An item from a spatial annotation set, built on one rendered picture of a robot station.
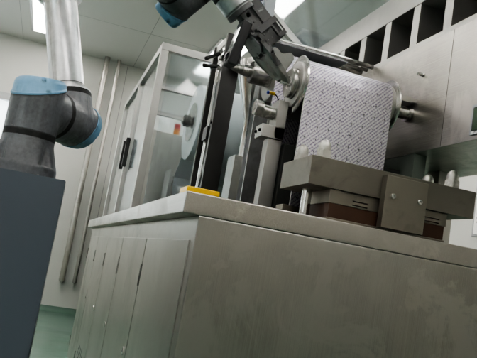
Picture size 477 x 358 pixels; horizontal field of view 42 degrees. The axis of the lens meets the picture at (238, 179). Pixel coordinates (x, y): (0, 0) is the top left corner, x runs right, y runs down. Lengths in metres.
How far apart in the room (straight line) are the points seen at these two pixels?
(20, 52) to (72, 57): 5.56
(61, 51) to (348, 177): 0.78
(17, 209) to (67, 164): 5.59
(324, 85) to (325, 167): 0.31
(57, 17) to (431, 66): 0.96
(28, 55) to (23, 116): 5.74
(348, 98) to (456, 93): 0.25
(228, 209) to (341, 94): 0.53
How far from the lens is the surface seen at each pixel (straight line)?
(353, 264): 1.23
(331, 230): 1.21
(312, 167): 1.27
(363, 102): 1.57
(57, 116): 1.47
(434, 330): 1.34
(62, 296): 6.94
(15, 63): 7.15
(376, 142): 1.57
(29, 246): 1.37
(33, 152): 1.42
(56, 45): 1.65
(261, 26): 1.52
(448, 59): 1.63
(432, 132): 1.60
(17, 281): 1.37
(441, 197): 1.41
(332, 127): 1.52
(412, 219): 1.35
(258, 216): 1.15
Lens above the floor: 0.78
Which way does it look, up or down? 8 degrees up
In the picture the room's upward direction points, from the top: 10 degrees clockwise
